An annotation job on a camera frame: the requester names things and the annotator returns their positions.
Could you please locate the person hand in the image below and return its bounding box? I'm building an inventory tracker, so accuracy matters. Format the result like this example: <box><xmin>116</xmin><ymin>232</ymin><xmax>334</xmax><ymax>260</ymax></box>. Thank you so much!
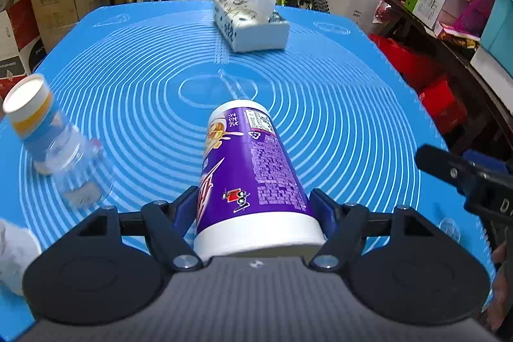
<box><xmin>487</xmin><ymin>242</ymin><xmax>509</xmax><ymax>331</ymax></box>

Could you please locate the blue yellow paper cup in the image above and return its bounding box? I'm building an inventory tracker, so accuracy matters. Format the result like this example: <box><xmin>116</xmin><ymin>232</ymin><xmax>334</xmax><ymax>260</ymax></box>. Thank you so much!
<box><xmin>3</xmin><ymin>74</ymin><xmax>87</xmax><ymax>175</ymax></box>

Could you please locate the red shopping bag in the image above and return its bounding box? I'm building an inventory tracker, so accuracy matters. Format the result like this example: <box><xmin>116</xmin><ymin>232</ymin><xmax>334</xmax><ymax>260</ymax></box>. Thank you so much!
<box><xmin>369</xmin><ymin>34</ymin><xmax>468</xmax><ymax>135</ymax></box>

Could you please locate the purple paper cup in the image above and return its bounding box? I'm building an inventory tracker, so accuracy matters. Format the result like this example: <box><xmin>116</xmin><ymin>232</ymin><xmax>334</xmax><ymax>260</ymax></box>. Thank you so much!
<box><xmin>194</xmin><ymin>99</ymin><xmax>325</xmax><ymax>261</ymax></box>

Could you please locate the teal storage box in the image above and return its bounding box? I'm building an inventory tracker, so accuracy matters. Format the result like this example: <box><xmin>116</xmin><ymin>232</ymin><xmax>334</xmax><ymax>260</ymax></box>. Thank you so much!
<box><xmin>481</xmin><ymin>0</ymin><xmax>513</xmax><ymax>76</ymax></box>

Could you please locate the blue silicone mat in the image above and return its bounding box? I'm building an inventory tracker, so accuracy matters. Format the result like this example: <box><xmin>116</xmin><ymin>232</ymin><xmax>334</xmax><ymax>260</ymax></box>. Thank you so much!
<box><xmin>1</xmin><ymin>1</ymin><xmax>491</xmax><ymax>341</ymax></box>

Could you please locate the white tissue box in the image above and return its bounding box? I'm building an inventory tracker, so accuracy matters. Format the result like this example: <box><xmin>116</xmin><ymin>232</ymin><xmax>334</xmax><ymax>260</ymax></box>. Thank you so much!
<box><xmin>214</xmin><ymin>0</ymin><xmax>290</xmax><ymax>53</ymax></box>

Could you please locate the red white cardboard box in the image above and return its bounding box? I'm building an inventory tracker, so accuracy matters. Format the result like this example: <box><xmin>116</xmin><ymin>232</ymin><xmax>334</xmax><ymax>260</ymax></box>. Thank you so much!
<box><xmin>0</xmin><ymin>0</ymin><xmax>46</xmax><ymax>99</ymax></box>

